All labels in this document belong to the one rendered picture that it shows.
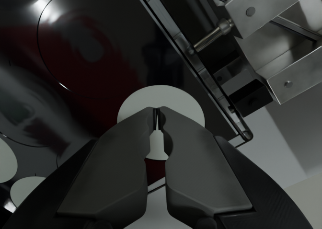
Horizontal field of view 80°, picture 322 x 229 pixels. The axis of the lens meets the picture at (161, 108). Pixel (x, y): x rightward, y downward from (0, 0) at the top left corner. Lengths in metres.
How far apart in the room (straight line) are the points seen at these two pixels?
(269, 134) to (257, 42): 0.18
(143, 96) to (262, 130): 0.22
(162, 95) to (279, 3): 0.13
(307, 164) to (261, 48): 0.27
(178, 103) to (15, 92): 0.18
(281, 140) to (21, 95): 0.38
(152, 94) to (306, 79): 0.15
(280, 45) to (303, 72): 0.04
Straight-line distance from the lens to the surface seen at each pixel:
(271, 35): 0.23
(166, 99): 0.21
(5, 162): 0.33
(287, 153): 0.41
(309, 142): 0.41
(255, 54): 0.23
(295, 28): 0.23
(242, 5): 0.19
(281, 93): 0.23
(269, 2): 0.20
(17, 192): 0.37
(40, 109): 0.26
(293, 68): 0.22
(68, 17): 0.21
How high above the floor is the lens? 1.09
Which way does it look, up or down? 63 degrees down
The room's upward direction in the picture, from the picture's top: 177 degrees counter-clockwise
